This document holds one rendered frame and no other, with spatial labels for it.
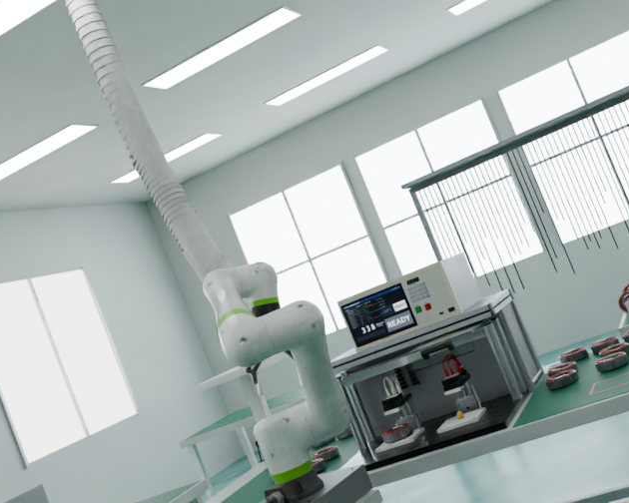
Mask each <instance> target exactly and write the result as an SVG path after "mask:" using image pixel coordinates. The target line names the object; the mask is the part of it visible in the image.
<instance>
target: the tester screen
mask: <svg viewBox="0 0 629 503"><path fill-rule="evenodd" d="M402 300H405V298H404V295H403V293H402V290H401V288H400V285H399V286H396V287H394V288H391V289H388V290H386V291H383V292H381V293H378V294H376V295H373V296H371V297H368V298H366V299H363V300H361V301H358V302H355V303H353V304H350V305H348V306H345V307H343V311H344V313H345V316H346V318H347V321H348V323H349V326H350V328H351V331H352V333H353V336H354V338H355V341H356V343H357V345H360V344H363V343H365V342H368V341H371V340H373V339H376V338H379V337H381V336H384V335H387V334H390V333H392V332H395V331H398V330H400V329H403V328H406V327H408V326H411V325H414V324H415V323H412V324H409V325H407V326H404V327H401V328H399V329H396V330H393V331H391V332H388V329H387V327H386V324H385V322H384V320H385V319H387V318H389V317H392V316H395V315H397V314H400V313H403V312H405V311H408V310H409V308H408V305H407V304H406V305H407V307H406V308H404V309H401V310H399V311H396V312H393V313H391V314H388V315H385V316H382V314H381V311H380V309H381V308H384V307H386V306H389V305H391V304H394V303H397V302H399V301H402ZM405 302H406V300H405ZM409 312H410V310H409ZM373 323H374V324H375V327H376V329H375V330H373V331H370V332H367V333H365V334H362V332H361V330H360V329H361V328H362V327H365V326H368V325H370V324H373ZM383 328H384V329H385V331H386V332H385V333H382V334H380V335H377V336H374V337H371V338H369V339H366V340H363V341H361V342H357V340H356V339H357V338H359V337H362V336H365V335H367V334H370V333H373V332H375V331H378V330H381V329H383Z"/></svg>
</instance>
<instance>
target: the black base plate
mask: <svg viewBox="0 0 629 503"><path fill-rule="evenodd" d="M526 389H527V388H526ZM521 394H522V398H520V399H516V400H513V399H512V396H511V394H510V393H509V394H506V395H503V396H500V397H497V398H494V399H491V400H487V401H484V402H481V405H482V407H485V408H486V411H485V412H484V413H483V415H482V416H481V417H480V419H479V420H478V421H476V422H473V423H470V424H467V425H463V426H460V427H457V428H454V429H451V430H448V431H445V432H441V433H437V429H438V428H439V427H440V426H441V425H442V424H443V423H444V422H445V420H446V419H448V418H451V417H455V416H457V411H458V410H457V411H454V412H451V413H448V414H444V415H441V416H438V417H435V418H432V419H429V420H426V421H423V422H421V424H422V426H421V427H424V429H425V430H424V431H423V432H422V433H421V434H420V435H419V436H418V437H417V438H416V439H415V440H414V441H413V442H410V443H407V444H404V445H400V446H397V447H394V448H391V449H388V450H385V451H382V452H378V453H376V452H375V449H377V448H378V447H379V446H380V445H381V444H382V443H383V442H384V441H383V438H382V435H380V436H377V437H376V439H375V440H374V441H370V442H368V443H367V444H368V446H367V447H366V448H364V449H361V450H359V451H358V452H357V453H356V454H355V455H354V456H353V457H352V458H351V459H350V460H348V461H347V462H346V463H345V464H344V465H343V466H342V467H341V468H340V469H344V468H348V467H352V466H356V465H360V464H364V467H365V469H366V472H367V471H370V470H374V469H377V468H380V467H383V466H387V465H390V464H393V463H396V462H399V461H403V460H406V459H409V458H412V457H416V456H419V455H422V454H425V453H428V452H432V451H435V450H438V449H441V448H445V447H448V446H451V445H454V444H458V443H461V442H464V441H467V440H470V439H474V438H477V437H480V436H483V435H487V434H490V433H493V432H496V431H499V430H503V429H506V428H507V427H508V426H509V424H510V423H511V421H512V419H513V418H514V416H515V415H516V413H517V412H518V410H519V408H520V407H521V405H522V404H523V402H524V401H525V399H526V397H527V396H528V394H529V391H528V389H527V390H526V391H525V392H521ZM340 469H339V470H340Z"/></svg>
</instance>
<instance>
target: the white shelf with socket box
mask: <svg viewBox="0 0 629 503"><path fill-rule="evenodd" d="M286 357H288V355H287V354H286V353H284V352H280V353H277V354H275V355H273V356H271V357H269V358H267V359H265V360H263V361H262V363H261V365H260V367H259V368H258V370H260V369H262V368H265V367H268V366H270V365H272V364H274V363H276V362H278V361H280V360H282V359H284V358H286ZM245 370H246V368H245V367H239V366H238V367H235V368H232V369H230V370H228V371H226V372H224V373H222V374H219V375H217V376H215V377H213V378H211V379H209V380H206V381H204V382H202V383H200V384H198V385H197V387H198V389H199V392H202V391H204V390H207V389H210V388H212V387H215V386H218V385H220V384H223V383H225V382H228V381H231V380H233V379H236V378H239V379H240V382H241V384H242V387H243V389H244V392H245V395H246V397H247V400H248V402H249V405H250V407H251V410H252V413H253V415H254V418H255V420H256V423H257V424H258V423H259V422H260V421H261V420H263V419H265V418H266V417H268V416H270V415H272V414H271V412H270V409H269V407H268V404H267V402H266V399H265V397H264V394H263V395H259V393H258V387H257V385H256V384H253V378H252V375H251V374H250V373H245ZM253 435H254V438H255V440H256V446H257V447H258V451H259V455H260V458H261V463H262V462H263V461H265V459H264V460H262V457H261V453H260V446H259V444H258V441H257V438H256V435H255V432H254V431H253Z"/></svg>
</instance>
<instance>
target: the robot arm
mask: <svg viewBox="0 0 629 503"><path fill-rule="evenodd" d="M203 291H204V294H205V296H206V297H207V299H208V300H209V301H210V303H211V305H212V307H213V310H214V313H215V316H216V325H217V334H218V336H219V338H220V342H221V346H222V349H223V352H224V355H225V357H226V358H227V360H228V361H229V362H231V363H232V364H234V365H236V366H239V367H245V368H246V370H245V373H250V374H251V375H252V378H253V384H256V385H257V387H258V393H259V395H263V392H262V386H261V381H260V376H259V373H258V372H257V370H258V368H259V367H260V365H261V363H262V361H263V360H265V359H267V358H269V357H271V356H273V355H275V354H277V353H280V352H284V353H286V354H287V355H288V356H289V357H290V358H292V359H293V360H294V361H295V363H296V365H297V370H298V376H299V381H300V386H301V387H303V388H304V392H305V396H306V401H305V402H303V403H300V404H298V405H296V406H293V407H290V408H288V409H285V410H283V411H280V412H278V413H275V414H273V415H270V416H268V417H266V418H265V419H263V420H261V421H260V422H259V423H258V424H257V425H256V426H255V429H254V432H255V435H256V438H257V441H258V444H259V446H260V449H261V451H262V454H263V457H264V459H265V462H266V464H267V467H268V469H269V472H270V474H271V476H272V477H273V479H274V481H275V483H276V484H275V485H274V486H272V487H271V488H269V489H268V490H266V491H265V496H266V500H267V502H266V503H298V501H299V500H302V499H304V498H307V497H309V496H311V495H313V494H315V493H316V492H318V491H319V490H321V489H322V488H323V487H324V484H323V481H322V480H321V479H320V478H319V477H318V476H317V475H316V474H315V472H314V470H313V467H312V462H311V458H310V455H309V448H310V447H311V446H314V445H316V444H318V443H321V442H323V441H326V440H328V439H330V438H333V437H335V436H338V435H340V434H342V433H343V432H344V431H345V430H346V429H347V427H348V426H349V423H350V418H351V413H350V408H349V406H348V404H347V402H346V400H345V398H344V396H343V394H342V392H341V390H340V388H339V385H338V383H337V380H336V377H335V374H334V371H333V368H332V365H331V361H330V357H329V353H328V348H327V342H326V335H325V324H324V317H323V314H322V312H321V310H320V309H319V307H318V306H317V305H315V304H314V303H312V302H310V301H307V300H297V301H294V302H291V303H289V304H287V305H285V306H283V307H281V304H280V299H279V293H278V274H277V272H276V270H275V269H274V268H273V267H272V266H271V265H270V264H269V263H267V262H263V261H257V262H254V263H250V264H246V265H242V266H238V267H232V268H221V269H215V270H212V271H211V272H209V273H208V274H207V275H206V277H205V279H204V282H203ZM243 298H248V299H249V300H250V303H251V308H252V311H250V310H249V308H248V307H247V306H246V304H245V303H244V301H243ZM252 366H254V367H253V369H251V367H252ZM256 372H257V373H256Z"/></svg>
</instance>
